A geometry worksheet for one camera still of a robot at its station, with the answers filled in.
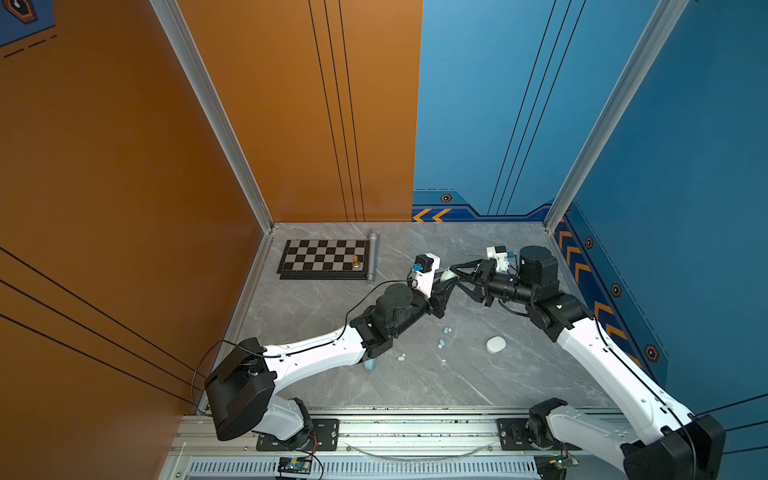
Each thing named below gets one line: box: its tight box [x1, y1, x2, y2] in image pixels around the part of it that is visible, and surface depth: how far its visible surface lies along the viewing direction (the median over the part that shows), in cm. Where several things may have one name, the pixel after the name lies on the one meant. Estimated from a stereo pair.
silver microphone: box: [366, 230, 380, 283], surface depth 111 cm
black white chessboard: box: [276, 240, 369, 280], surface depth 107 cm
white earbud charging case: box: [486, 336, 507, 354], surface depth 89 cm
